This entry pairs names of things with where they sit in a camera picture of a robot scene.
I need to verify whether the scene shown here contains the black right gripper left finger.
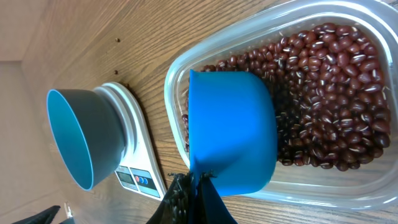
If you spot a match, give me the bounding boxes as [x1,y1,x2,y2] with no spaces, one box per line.
[147,173,192,224]

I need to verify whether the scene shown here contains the clear plastic container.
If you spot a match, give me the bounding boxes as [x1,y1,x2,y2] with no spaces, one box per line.
[164,0,398,212]

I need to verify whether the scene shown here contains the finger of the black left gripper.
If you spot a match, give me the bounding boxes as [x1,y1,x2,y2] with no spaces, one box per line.
[13,205,61,224]

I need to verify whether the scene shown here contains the teal blue bowl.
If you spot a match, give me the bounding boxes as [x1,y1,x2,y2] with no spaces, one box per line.
[46,89,126,191]

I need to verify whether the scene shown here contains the blue plastic measuring scoop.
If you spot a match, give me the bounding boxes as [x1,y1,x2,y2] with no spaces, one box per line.
[188,70,278,223]

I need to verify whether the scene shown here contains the white digital kitchen scale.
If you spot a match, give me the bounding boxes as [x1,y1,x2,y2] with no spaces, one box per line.
[94,82,167,201]

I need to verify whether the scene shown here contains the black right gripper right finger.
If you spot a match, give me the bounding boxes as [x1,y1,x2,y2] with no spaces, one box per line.
[196,172,237,224]

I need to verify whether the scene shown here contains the red adzuki beans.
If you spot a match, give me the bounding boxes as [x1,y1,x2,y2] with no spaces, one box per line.
[181,22,392,172]

